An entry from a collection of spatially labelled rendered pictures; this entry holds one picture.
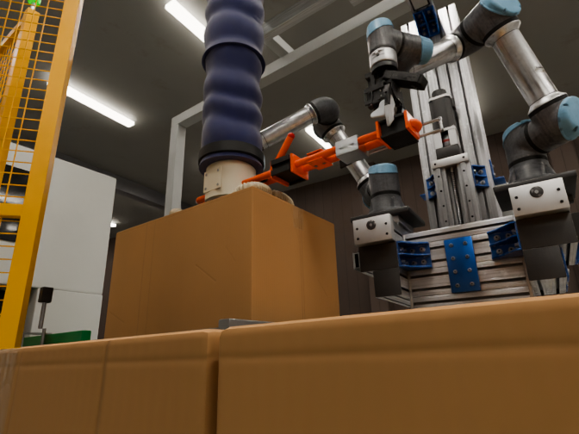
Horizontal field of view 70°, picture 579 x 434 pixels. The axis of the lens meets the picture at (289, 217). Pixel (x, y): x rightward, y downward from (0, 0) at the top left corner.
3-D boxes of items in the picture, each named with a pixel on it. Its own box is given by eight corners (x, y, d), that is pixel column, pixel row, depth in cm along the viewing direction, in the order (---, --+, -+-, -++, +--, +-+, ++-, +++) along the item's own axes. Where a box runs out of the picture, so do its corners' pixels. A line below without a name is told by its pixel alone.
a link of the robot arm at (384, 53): (401, 58, 115) (389, 41, 109) (402, 71, 113) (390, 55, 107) (376, 69, 119) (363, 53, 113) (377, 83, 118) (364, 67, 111)
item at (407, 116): (376, 139, 103) (374, 121, 104) (389, 149, 108) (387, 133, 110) (408, 127, 98) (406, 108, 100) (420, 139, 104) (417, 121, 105)
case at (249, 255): (100, 360, 122) (115, 232, 136) (202, 358, 153) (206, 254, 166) (252, 353, 89) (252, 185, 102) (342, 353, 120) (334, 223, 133)
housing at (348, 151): (334, 157, 111) (333, 142, 112) (347, 165, 116) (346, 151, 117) (357, 148, 107) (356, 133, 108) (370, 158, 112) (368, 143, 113)
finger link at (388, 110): (371, 133, 104) (375, 110, 109) (394, 125, 101) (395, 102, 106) (366, 124, 102) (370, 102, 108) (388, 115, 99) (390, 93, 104)
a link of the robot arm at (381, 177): (372, 190, 156) (369, 158, 161) (367, 203, 169) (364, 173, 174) (404, 189, 156) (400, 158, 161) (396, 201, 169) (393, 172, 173)
